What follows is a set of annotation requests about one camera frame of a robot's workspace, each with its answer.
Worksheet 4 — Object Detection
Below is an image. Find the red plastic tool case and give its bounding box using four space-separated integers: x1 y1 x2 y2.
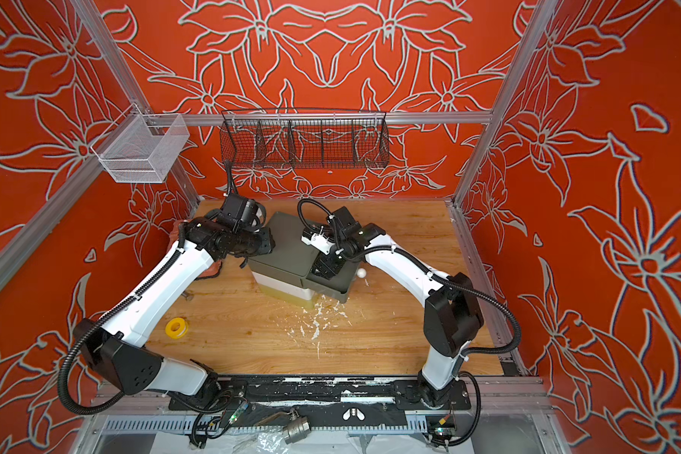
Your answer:
168 219 223 281

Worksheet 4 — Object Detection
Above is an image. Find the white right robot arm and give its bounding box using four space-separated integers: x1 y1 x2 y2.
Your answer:
297 198 522 409

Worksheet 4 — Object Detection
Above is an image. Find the metal cylindrical fitting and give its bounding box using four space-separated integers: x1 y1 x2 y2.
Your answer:
283 416 311 445

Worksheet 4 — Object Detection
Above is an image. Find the black wire wall basket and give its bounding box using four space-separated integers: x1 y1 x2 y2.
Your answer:
219 109 391 170

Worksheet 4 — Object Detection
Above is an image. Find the yellow tape roll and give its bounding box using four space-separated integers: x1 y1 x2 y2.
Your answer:
165 317 189 340

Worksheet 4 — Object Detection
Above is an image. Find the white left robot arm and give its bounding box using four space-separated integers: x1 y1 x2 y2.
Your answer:
57 193 274 415

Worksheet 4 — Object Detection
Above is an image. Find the white mesh wall basket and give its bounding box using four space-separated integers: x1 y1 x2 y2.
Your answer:
88 103 190 185

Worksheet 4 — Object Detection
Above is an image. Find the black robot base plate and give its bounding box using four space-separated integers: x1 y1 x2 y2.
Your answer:
168 375 476 436

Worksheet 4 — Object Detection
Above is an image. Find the grey top drawer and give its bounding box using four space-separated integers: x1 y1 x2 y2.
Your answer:
301 253 361 304

